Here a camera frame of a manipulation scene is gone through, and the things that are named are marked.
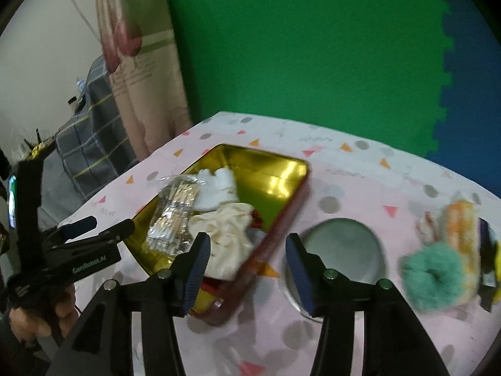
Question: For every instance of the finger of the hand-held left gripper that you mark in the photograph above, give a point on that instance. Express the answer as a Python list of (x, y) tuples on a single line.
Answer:
[(80, 225), (113, 231)]

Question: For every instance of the person's left hand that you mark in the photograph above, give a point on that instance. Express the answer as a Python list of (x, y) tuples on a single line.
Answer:
[(35, 321)]

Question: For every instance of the cream cloth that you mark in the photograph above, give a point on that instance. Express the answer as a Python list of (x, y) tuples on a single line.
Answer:
[(223, 231)]

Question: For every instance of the gold tin box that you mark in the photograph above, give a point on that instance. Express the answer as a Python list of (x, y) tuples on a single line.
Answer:
[(274, 176)]

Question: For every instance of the pink patterned tablecloth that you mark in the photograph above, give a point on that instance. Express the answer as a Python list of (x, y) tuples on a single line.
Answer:
[(254, 340)]

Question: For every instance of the cotton swab packet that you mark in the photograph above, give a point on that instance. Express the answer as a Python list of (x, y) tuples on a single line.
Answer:
[(172, 219)]

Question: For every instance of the grey plaid cloth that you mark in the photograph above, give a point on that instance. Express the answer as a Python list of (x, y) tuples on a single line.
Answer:
[(90, 145)]

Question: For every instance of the steel bowl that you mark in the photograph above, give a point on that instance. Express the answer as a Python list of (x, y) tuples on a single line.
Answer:
[(344, 250)]

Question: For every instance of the pink standing banner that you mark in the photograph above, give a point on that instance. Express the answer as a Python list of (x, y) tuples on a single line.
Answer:
[(148, 86)]

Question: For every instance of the person's left forearm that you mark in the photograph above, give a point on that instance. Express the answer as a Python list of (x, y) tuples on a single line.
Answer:
[(19, 356)]

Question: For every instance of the white cloth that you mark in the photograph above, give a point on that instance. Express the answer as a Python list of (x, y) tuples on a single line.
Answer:
[(215, 192)]

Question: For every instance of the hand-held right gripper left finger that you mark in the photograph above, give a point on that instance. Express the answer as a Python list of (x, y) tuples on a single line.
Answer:
[(193, 278)]

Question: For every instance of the blue foam mat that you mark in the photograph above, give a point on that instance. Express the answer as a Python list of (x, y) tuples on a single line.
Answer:
[(473, 86)]

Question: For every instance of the dark snack packet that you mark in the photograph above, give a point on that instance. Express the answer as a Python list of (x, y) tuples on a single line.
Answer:
[(489, 250)]

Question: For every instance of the green foam mat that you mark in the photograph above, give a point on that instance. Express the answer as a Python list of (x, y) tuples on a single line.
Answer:
[(305, 47)]

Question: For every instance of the teal fluffy scrunchie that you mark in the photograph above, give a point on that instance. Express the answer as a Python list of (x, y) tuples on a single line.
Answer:
[(418, 278)]

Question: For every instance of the yellow wrapper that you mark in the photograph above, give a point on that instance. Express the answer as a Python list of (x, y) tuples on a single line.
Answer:
[(496, 264)]

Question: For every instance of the red snack packet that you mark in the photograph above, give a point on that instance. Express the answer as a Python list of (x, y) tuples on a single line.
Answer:
[(256, 219)]

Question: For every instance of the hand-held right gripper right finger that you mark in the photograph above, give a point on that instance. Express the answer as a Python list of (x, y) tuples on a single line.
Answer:
[(303, 278)]

